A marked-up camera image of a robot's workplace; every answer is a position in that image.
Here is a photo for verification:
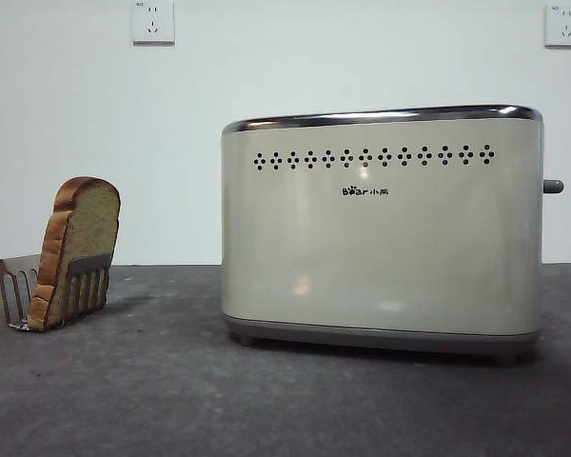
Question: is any brown-crusted bread slice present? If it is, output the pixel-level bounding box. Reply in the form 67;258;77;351
28;176;123;332

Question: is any white wall socket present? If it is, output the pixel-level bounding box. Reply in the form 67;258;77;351
543;4;571;50
131;0;176;48

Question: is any cream two-slot toaster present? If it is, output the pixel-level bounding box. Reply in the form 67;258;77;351
220;103;545;367

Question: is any slotted metal bread rack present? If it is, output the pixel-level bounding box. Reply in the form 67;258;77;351
0;252;112;330

